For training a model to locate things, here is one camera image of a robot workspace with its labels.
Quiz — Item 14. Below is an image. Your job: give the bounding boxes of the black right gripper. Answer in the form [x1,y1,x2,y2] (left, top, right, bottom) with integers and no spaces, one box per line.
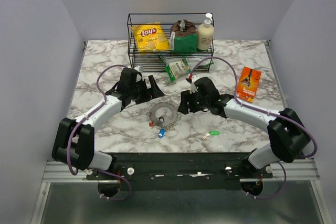
[177,88,209,114]

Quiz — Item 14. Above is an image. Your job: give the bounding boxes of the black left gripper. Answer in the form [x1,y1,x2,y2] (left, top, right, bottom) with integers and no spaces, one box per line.
[129,74,164,104]

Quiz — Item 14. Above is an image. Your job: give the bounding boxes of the silver keyring disc with rings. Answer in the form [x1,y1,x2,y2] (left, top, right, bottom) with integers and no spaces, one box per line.
[147,101,181,130]

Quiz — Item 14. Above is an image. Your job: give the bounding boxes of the blue key tag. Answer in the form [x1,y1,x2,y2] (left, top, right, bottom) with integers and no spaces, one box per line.
[158,129,165,138]

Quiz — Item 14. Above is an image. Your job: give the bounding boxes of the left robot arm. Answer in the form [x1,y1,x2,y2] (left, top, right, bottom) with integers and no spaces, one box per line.
[51,68,164,179]

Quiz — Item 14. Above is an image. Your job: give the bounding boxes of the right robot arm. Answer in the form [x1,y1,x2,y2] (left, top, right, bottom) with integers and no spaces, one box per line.
[178,77,310,178]

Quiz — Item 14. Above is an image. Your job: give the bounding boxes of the green white snack bag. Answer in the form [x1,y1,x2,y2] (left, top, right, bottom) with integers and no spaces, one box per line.
[158,55,206,82]

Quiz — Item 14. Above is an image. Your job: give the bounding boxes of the yellow Lays chips bag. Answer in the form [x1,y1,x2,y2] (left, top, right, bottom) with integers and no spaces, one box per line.
[131,22,170,54]

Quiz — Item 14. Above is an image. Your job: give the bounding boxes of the orange razor box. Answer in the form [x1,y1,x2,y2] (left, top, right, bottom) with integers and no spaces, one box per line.
[236,67,261,103]

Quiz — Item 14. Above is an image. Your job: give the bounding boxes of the green brown paper bag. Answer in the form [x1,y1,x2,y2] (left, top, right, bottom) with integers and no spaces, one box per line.
[170,19,197,54]

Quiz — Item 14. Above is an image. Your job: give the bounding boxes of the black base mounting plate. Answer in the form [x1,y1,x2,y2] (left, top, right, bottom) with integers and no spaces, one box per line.
[86,152,274,192]

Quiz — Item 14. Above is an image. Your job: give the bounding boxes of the cream lotion pump bottle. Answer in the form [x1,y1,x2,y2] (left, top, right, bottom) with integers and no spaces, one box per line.
[197,13,214,51]

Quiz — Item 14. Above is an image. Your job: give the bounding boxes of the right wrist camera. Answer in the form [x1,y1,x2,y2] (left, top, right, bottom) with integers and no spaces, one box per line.
[186,74,198,94]

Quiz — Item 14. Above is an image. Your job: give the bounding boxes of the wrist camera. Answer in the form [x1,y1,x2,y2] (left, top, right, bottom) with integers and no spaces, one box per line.
[133,65,144,73]
[186,74,198,94]

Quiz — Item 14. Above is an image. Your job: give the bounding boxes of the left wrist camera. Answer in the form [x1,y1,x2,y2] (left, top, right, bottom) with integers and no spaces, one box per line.
[133,65,144,73]

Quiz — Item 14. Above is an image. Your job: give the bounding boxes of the black wire rack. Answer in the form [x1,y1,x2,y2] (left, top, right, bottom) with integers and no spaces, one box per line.
[127,13,214,72]

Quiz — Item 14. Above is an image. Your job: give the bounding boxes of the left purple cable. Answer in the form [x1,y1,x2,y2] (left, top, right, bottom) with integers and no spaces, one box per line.
[67,64,132,201]

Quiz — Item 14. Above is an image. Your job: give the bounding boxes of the purple cable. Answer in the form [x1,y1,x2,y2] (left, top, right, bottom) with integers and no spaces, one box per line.
[67,64,132,201]
[185,56,318,199]

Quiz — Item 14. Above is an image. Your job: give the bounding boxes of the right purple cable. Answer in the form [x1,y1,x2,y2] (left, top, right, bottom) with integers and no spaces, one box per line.
[185,56,318,199]

